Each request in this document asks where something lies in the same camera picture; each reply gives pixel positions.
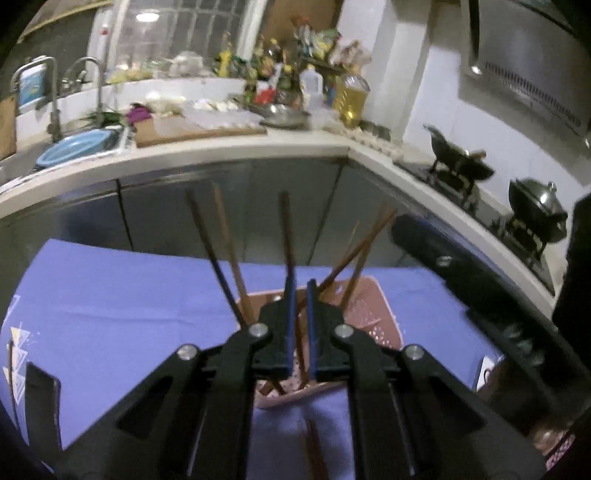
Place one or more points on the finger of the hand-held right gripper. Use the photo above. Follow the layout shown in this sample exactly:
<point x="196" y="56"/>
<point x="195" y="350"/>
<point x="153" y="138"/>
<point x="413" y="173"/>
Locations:
<point x="452" y="272"/>

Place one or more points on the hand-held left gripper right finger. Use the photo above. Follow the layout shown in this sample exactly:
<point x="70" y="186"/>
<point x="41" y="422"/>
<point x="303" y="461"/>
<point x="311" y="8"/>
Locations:
<point x="312" y="323"/>

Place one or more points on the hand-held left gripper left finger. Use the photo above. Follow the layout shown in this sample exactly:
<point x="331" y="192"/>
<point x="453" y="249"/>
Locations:
<point x="289" y="323"/>

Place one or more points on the pink plastic utensil basket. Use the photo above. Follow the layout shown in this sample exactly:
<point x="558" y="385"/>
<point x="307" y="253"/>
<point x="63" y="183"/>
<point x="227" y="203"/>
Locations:
<point x="371" y="318"/>

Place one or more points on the brown wooden chopstick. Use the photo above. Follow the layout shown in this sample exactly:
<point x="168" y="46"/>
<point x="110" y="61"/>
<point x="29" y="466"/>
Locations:
<point x="358" y="272"/>
<point x="228" y="249"/>
<point x="287" y="230"/>
<point x="316" y="452"/>
<point x="360" y="251"/>

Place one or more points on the black gas stove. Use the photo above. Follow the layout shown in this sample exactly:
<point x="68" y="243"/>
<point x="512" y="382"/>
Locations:
<point x="489" y="212"/>

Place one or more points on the stainless steel lidded pot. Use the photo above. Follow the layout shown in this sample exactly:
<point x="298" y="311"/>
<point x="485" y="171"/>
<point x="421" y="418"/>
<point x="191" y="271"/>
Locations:
<point x="538" y="207"/>

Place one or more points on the dark wooden chopstick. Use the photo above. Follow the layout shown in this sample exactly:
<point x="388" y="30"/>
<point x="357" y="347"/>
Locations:
<point x="207" y="249"/>

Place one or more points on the black wok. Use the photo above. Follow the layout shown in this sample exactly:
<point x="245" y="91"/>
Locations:
<point x="457" y="161"/>

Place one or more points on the row of eggs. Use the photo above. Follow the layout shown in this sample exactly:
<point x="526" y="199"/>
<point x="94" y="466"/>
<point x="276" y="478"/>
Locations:
<point x="374" y="141"/>

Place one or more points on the steel kitchen cabinet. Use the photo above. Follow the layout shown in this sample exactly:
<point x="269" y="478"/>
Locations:
<point x="161" y="203"/>

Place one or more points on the purple table cloth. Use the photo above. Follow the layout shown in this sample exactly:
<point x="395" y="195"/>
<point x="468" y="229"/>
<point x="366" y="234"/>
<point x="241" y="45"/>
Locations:
<point x="115" y="300"/>

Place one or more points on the yellow cooking oil bottle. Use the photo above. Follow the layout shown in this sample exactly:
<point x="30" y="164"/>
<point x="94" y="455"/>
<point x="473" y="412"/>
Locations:
<point x="352" y="101"/>

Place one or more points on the stainless steel bowl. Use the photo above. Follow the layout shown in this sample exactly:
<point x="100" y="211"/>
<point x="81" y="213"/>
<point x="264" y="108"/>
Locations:
<point x="284" y="117"/>

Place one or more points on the large wooden cutting board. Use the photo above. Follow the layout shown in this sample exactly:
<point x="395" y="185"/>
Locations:
<point x="194" y="131"/>

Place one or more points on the clear plastic containers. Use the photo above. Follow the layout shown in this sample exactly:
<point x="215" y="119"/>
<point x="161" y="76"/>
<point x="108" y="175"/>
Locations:
<point x="221" y="120"/>

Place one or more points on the steel range hood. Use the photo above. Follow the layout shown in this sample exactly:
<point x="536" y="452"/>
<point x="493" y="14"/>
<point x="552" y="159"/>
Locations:
<point x="531" y="60"/>

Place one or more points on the white plastic jug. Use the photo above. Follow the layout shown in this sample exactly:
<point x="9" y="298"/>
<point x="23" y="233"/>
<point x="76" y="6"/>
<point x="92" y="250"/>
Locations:
<point x="311" y="87"/>

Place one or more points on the cluster of condiment bottles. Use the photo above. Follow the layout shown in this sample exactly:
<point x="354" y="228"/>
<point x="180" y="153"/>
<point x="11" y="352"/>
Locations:
<point x="268" y="69"/>

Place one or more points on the purple vegetable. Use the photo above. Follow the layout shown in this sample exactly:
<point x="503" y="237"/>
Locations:
<point x="137" y="115"/>

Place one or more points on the pile of food packets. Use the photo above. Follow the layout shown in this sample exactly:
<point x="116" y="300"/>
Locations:
<point x="332" y="44"/>

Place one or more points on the green onions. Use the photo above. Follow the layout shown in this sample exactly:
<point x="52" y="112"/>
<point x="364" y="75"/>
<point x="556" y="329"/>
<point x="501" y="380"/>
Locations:
<point x="104" y="119"/>

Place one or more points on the blue plastic basin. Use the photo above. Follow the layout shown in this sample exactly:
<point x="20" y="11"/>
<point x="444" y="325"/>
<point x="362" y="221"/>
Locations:
<point x="76" y="146"/>

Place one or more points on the curved steel faucet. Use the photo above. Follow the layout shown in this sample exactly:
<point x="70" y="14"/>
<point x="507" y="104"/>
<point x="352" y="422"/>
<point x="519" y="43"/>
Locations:
<point x="98" y="83"/>

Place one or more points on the barred kitchen window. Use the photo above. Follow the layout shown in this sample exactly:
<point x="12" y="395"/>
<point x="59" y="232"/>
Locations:
<point x="184" y="27"/>

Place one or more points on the tall steel faucet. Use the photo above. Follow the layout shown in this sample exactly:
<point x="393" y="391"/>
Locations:
<point x="53" y="101"/>

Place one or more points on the small upright wooden board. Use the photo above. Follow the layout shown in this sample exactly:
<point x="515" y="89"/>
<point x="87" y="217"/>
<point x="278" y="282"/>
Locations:
<point x="7" y="129"/>

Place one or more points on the blue picture board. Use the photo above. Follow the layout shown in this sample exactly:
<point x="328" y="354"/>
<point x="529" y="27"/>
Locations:
<point x="32" y="87"/>

